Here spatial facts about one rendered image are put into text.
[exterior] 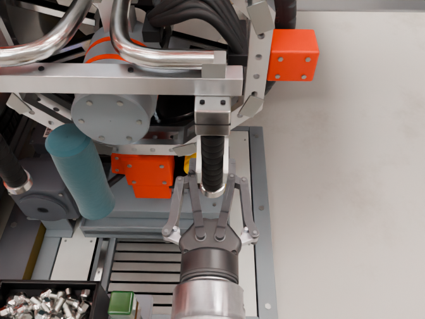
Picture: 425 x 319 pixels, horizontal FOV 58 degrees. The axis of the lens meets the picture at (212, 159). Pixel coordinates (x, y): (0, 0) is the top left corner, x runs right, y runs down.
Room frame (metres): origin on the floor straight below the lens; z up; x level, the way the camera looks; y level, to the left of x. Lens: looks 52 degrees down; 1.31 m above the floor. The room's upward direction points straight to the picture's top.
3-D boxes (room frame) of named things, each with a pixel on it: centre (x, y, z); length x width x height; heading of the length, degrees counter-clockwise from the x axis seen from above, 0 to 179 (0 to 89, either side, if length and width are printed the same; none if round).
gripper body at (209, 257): (0.22, 0.00, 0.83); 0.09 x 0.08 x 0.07; 179
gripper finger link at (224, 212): (0.29, -0.02, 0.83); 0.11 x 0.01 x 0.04; 168
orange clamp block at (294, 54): (0.62, -0.15, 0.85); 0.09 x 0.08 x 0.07; 89
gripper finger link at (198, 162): (0.38, 0.02, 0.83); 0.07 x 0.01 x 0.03; 179
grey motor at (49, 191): (0.80, 0.50, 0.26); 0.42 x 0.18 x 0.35; 179
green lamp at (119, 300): (0.21, 0.15, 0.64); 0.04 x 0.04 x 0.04; 89
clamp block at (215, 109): (0.41, 0.00, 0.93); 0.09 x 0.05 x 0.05; 179
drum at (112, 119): (0.55, 0.17, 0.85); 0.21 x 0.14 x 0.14; 179
